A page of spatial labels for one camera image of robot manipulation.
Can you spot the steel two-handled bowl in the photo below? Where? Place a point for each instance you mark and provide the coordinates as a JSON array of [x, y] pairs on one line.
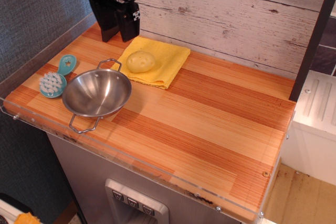
[[97, 93]]

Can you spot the dark vertical post right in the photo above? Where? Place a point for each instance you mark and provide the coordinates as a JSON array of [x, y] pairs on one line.
[[316, 36]]

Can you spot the silver dispenser button panel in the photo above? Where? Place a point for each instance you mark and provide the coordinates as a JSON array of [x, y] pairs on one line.
[[134, 204]]

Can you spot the yellow folded cloth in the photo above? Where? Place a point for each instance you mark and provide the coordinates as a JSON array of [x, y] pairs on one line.
[[168, 60]]

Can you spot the white plastic sink unit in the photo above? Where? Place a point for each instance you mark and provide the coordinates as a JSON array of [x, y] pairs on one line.
[[310, 144]]

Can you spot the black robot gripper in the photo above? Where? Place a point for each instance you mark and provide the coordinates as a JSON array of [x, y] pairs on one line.
[[127, 19]]

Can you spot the teal scrub brush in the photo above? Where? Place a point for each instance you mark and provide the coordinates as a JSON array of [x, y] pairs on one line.
[[52, 84]]

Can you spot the silver toy fridge cabinet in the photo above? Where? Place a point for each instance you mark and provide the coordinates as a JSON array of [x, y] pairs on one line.
[[87, 174]]

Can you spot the yellow object bottom left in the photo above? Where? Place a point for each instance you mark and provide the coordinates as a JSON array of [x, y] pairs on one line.
[[26, 218]]

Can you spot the yellow potato ball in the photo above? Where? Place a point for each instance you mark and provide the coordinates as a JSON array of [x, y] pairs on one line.
[[140, 61]]

